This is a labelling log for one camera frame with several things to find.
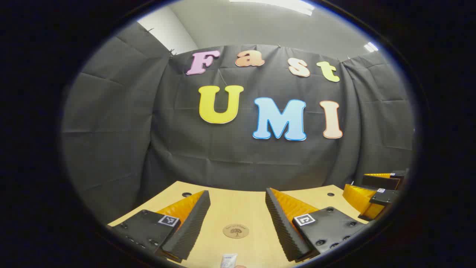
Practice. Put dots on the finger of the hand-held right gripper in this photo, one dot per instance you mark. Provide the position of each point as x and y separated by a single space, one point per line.
381 181
359 199

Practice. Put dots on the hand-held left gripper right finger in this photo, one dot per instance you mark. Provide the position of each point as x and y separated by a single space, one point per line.
280 227

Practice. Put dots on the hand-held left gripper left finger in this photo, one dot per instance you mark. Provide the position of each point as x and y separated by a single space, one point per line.
189 227

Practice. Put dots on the round cork coaster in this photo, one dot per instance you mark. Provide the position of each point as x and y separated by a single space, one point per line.
235 231

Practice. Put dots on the white toothpaste tube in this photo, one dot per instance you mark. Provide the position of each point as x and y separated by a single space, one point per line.
228 260

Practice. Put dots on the light wooden desktop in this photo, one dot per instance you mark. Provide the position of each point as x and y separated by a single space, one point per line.
238 208

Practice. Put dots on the small ceiling light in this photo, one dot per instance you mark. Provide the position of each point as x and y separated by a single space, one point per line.
370 47

